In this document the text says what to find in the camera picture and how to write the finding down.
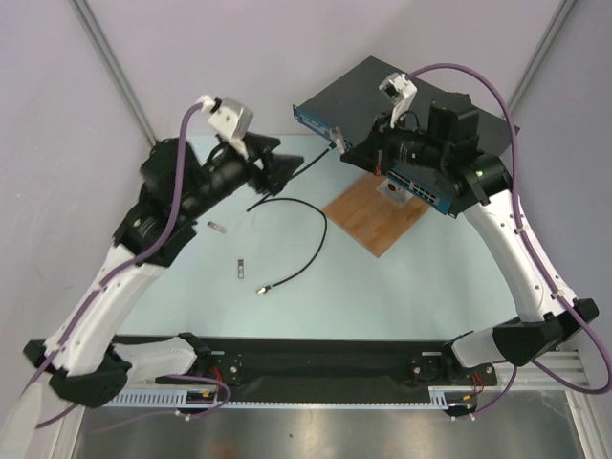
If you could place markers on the white slotted cable duct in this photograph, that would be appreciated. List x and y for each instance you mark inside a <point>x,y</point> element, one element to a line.
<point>293,396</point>

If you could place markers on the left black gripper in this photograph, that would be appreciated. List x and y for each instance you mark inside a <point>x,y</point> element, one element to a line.
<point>276,167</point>

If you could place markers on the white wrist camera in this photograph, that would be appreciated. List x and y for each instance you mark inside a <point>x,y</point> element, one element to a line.
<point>229,119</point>
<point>401,91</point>

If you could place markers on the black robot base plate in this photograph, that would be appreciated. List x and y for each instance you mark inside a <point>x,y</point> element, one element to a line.
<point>310,346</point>

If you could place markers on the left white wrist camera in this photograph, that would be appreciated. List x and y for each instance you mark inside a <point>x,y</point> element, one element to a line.
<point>229,119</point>

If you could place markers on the metal switch stand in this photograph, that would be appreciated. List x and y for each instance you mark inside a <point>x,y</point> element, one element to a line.
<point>394,193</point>

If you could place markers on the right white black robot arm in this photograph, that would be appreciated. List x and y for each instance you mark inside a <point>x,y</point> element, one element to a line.
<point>547,311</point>

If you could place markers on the aluminium frame post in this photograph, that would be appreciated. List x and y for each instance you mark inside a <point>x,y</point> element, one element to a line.
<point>528,38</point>
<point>109,60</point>

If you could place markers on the left aluminium frame post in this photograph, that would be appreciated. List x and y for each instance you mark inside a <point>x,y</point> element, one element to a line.
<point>109,60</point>

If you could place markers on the brown wooden board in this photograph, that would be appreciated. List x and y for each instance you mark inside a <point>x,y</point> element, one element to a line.
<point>369,218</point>

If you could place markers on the right aluminium frame post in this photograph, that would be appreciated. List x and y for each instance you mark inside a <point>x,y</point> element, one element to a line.
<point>528,38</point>

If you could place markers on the aluminium frame rail front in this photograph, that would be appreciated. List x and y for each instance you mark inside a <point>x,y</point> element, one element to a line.
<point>559,368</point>

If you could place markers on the silver transceiver module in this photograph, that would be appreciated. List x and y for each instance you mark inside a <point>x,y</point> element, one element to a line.
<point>240,268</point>
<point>216,227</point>
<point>338,140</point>

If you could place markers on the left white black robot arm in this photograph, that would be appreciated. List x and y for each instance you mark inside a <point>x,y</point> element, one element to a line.
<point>84,364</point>

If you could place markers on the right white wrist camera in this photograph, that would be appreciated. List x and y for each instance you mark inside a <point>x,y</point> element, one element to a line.
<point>401,91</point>

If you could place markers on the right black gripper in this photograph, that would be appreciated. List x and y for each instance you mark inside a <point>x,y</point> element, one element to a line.
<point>378,149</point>

